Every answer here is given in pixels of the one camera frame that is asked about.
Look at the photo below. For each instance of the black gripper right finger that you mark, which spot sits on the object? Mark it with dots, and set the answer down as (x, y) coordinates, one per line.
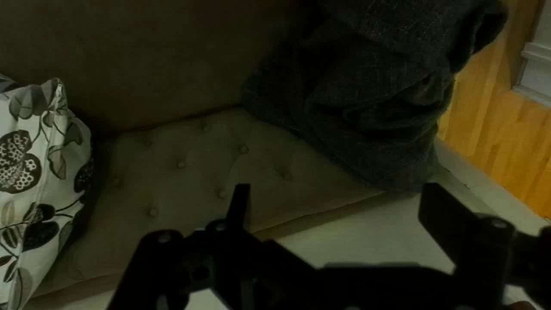
(490, 253)

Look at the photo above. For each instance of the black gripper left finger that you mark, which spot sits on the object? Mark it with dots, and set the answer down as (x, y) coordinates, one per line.
(226, 258)

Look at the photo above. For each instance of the dark grey fleece blanket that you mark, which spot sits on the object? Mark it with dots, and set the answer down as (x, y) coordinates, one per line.
(366, 81)

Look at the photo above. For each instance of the olive tufted sofa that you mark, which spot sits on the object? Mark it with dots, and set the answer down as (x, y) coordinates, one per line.
(159, 82)

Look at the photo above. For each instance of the floral black white pillow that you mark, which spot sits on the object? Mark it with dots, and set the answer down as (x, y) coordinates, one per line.
(45, 165)

